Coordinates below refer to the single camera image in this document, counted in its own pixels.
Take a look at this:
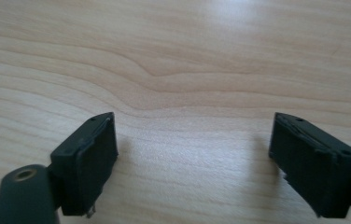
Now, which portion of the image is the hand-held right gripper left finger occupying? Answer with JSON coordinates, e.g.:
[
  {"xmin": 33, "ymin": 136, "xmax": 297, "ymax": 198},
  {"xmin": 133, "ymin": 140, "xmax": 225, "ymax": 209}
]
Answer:
[{"xmin": 49, "ymin": 111, "xmax": 119, "ymax": 217}]

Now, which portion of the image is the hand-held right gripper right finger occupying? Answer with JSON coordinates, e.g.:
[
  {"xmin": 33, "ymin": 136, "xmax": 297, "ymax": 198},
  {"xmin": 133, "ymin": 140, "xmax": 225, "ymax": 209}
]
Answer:
[{"xmin": 268, "ymin": 112, "xmax": 351, "ymax": 219}]

